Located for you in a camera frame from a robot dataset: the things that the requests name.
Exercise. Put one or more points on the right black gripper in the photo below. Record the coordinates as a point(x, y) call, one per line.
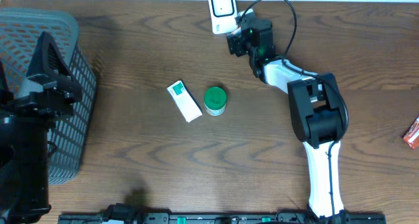
point(234, 40)

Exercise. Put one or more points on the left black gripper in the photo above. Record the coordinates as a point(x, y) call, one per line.
point(52, 87)

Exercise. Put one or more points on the green lid jar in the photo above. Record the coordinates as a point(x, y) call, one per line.
point(215, 101)

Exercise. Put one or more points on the white green Panadol box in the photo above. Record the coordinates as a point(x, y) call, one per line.
point(184, 101)

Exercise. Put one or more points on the long orange sachet pack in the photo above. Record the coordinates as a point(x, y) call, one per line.
point(412, 135)

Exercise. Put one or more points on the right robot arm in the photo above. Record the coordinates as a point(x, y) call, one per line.
point(319, 115)

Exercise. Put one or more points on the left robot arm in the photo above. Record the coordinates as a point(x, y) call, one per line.
point(25, 122)

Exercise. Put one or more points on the white barcode scanner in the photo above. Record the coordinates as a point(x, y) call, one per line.
point(223, 16)

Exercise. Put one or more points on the grey plastic basket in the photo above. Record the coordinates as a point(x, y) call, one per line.
point(20, 30)

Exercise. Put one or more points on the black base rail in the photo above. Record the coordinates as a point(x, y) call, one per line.
point(125, 214)

